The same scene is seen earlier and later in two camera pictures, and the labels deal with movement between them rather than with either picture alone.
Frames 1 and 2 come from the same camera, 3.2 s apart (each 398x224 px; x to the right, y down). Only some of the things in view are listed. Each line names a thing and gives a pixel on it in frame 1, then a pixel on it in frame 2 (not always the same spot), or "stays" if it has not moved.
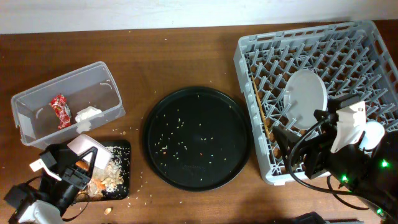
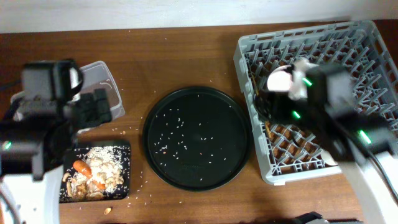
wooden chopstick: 261,108 stays
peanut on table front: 107,211 stays
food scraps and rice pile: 107,178 stays
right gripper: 318,147 → 287,106
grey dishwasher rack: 352,58 stays
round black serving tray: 197,139 stays
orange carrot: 84,165 stays
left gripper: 70,168 → 103,114
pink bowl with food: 103,158 → 280,78
